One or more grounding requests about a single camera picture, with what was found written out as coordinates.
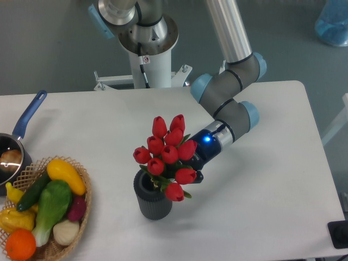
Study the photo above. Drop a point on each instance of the black device at edge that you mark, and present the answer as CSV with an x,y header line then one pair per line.
x,y
338,233

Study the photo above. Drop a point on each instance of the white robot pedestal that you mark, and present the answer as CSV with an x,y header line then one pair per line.
x,y
150,61

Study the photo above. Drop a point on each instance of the purple red radish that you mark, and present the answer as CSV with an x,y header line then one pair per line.
x,y
77,209

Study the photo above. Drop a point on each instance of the green bok choy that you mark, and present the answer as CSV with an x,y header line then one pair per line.
x,y
53,204

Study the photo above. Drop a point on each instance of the woven wicker basket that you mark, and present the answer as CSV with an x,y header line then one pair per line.
x,y
52,250

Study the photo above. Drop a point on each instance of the blue plastic bag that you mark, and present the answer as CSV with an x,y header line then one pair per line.
x,y
331,26

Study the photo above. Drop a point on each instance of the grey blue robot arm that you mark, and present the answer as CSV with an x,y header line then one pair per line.
x,y
148,36

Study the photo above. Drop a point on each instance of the blue handled saucepan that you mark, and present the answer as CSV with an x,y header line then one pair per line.
x,y
13,141

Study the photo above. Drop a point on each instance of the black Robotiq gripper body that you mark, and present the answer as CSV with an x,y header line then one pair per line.
x,y
208,147

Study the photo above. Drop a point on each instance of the dark grey ribbed vase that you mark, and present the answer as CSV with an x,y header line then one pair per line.
x,y
153,204

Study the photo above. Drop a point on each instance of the green cucumber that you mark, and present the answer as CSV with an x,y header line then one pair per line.
x,y
32,194

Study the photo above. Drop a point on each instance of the yellow squash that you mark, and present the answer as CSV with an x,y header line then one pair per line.
x,y
59,169

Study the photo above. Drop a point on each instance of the browned bread bun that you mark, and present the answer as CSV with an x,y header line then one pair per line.
x,y
11,161

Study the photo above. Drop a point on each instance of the yellow banana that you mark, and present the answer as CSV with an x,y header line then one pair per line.
x,y
13,195

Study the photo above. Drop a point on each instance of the white metal base frame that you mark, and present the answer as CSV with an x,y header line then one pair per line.
x,y
178,79

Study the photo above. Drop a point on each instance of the white garlic bulb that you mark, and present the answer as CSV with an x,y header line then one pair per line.
x,y
65,232

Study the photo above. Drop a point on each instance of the red tulip bouquet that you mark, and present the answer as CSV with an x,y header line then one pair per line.
x,y
164,158

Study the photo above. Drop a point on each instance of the orange fruit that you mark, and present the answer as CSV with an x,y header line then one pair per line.
x,y
20,245

